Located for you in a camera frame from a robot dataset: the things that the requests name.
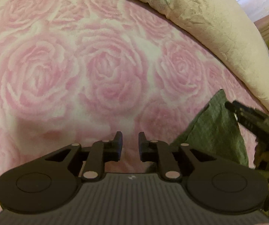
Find grey plaid shorts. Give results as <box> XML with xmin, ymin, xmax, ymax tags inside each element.
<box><xmin>171</xmin><ymin>89</ymin><xmax>249</xmax><ymax>167</ymax></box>

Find pink rose bed blanket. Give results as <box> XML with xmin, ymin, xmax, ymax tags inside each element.
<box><xmin>0</xmin><ymin>0</ymin><xmax>269</xmax><ymax>218</ymax></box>

